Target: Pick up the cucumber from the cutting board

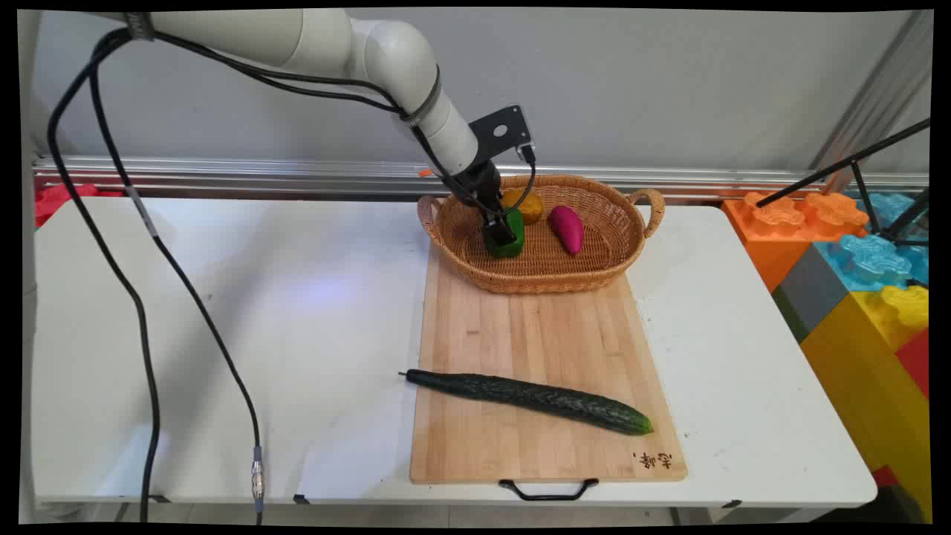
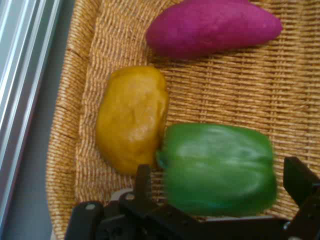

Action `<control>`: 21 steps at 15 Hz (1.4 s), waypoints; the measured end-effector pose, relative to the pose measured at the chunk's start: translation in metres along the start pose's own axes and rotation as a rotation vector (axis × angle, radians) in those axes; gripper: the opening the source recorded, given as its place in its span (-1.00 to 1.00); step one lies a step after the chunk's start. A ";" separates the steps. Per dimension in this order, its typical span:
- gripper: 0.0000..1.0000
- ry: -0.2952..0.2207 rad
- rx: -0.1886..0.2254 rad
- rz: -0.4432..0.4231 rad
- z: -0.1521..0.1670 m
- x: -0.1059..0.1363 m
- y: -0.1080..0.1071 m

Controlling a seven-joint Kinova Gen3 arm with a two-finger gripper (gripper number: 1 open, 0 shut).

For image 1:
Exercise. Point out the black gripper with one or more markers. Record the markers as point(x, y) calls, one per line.
point(481, 184)

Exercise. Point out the green bell pepper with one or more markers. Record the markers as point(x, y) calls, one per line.
point(513, 245)

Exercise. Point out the long dark green cucumber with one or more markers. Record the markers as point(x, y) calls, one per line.
point(535, 396)

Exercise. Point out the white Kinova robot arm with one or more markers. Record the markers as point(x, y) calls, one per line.
point(319, 41)

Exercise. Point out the yellow orange toy fruit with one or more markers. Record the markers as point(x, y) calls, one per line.
point(532, 208)

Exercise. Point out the woven wicker basket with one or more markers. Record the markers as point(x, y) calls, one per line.
point(542, 260)

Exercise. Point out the purple sweet potato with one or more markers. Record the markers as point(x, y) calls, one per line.
point(567, 227)

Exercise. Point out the bamboo cutting board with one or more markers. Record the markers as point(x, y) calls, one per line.
point(535, 349)

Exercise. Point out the orange giant building block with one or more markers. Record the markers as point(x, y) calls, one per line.
point(773, 230)

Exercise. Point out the grey giant building block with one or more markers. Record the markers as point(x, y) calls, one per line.
point(810, 293)

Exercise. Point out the blue giant building block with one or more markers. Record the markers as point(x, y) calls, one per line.
point(873, 256)

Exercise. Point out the black tripod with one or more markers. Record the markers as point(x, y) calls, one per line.
point(884, 193)

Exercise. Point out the yellow giant building block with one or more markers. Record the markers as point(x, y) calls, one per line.
point(869, 386)

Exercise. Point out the red giant building block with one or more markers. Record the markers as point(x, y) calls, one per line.
point(915, 360)

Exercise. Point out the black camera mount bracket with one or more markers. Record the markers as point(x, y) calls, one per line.
point(500, 131)

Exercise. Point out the aluminium rail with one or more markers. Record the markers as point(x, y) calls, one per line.
point(260, 177)

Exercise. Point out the slanted aluminium post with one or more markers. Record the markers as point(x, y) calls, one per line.
point(873, 96)

